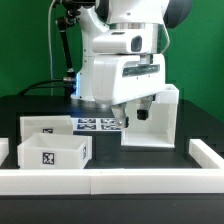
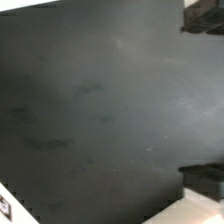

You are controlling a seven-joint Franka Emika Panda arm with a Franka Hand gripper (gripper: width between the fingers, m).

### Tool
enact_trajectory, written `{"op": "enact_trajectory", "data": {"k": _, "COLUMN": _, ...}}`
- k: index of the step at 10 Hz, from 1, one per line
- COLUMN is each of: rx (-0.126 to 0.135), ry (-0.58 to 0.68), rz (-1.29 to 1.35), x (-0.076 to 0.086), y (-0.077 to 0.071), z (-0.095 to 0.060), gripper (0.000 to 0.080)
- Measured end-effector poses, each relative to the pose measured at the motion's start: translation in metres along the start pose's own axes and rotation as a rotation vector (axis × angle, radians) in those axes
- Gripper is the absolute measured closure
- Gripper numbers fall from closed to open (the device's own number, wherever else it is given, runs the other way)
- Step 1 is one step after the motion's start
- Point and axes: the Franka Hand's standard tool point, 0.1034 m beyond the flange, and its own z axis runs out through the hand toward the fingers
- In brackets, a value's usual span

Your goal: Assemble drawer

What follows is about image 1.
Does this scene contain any white left fence rail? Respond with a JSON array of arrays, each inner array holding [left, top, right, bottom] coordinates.
[[0, 138, 9, 166]]

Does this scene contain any white fence rail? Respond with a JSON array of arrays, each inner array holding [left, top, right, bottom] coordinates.
[[0, 169, 224, 195], [0, 138, 9, 166], [189, 139, 224, 169]]

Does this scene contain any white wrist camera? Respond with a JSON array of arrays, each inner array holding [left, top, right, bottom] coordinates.
[[92, 31, 151, 54]]

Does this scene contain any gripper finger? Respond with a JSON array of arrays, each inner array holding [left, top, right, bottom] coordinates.
[[111, 103, 129, 129], [137, 95, 155, 120]]

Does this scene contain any marker tag sheet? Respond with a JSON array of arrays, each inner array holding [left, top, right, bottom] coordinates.
[[72, 118, 119, 132]]

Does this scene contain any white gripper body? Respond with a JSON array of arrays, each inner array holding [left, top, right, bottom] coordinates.
[[92, 54, 165, 105]]

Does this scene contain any white drawer box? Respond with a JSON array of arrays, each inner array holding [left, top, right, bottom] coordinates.
[[17, 133, 92, 169], [20, 115, 73, 141]]

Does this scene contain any white drawer cabinet frame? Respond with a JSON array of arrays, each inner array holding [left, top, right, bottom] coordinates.
[[121, 84, 179, 148]]

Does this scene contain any white right fence rail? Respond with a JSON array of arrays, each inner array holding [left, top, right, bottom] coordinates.
[[189, 139, 224, 169]]

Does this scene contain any white cable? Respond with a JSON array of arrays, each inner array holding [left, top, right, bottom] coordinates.
[[47, 0, 58, 81]]

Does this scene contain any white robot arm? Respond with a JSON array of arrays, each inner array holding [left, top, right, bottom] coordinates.
[[75, 0, 192, 128]]

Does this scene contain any white front fence rail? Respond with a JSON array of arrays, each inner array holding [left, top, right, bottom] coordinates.
[[0, 169, 224, 195]]

